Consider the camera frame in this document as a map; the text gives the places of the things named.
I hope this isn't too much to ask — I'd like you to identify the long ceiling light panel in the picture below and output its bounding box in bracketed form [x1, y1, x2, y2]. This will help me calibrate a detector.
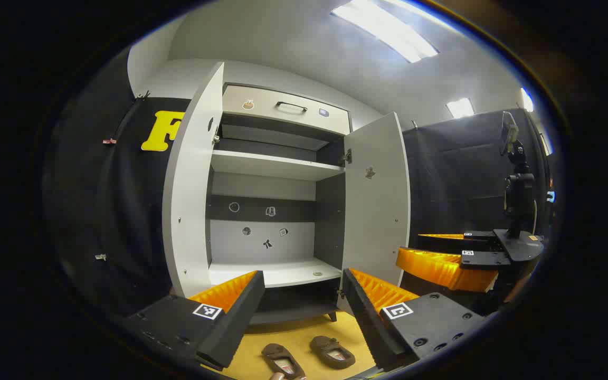
[330, 0, 439, 64]

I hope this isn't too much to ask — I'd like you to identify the brown fuzzy shoe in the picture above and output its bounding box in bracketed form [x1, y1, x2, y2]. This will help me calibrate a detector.
[261, 343, 306, 380]
[310, 336, 356, 370]

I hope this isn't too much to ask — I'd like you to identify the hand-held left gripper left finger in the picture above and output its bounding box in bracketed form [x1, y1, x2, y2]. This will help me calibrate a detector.
[125, 270, 266, 371]

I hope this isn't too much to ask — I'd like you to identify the white shoe cabinet door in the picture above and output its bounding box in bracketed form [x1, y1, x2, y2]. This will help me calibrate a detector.
[162, 62, 225, 299]
[337, 111, 411, 316]

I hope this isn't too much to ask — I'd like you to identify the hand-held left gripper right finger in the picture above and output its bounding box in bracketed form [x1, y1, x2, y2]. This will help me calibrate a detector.
[342, 268, 487, 373]

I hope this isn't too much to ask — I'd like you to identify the white shoe cabinet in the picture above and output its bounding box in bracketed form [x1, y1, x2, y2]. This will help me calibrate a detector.
[206, 83, 352, 324]

